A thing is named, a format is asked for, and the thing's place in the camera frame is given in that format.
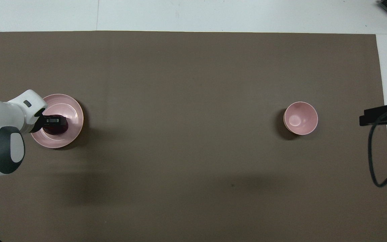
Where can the dark red apple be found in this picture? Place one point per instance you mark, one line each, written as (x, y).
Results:
(57, 129)

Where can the pink bowl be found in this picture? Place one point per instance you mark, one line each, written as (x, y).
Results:
(301, 119)

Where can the pink plate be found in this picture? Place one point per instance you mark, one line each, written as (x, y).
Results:
(71, 114)

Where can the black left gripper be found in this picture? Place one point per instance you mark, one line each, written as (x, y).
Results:
(39, 123)

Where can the brown table mat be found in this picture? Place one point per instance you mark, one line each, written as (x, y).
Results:
(193, 168)

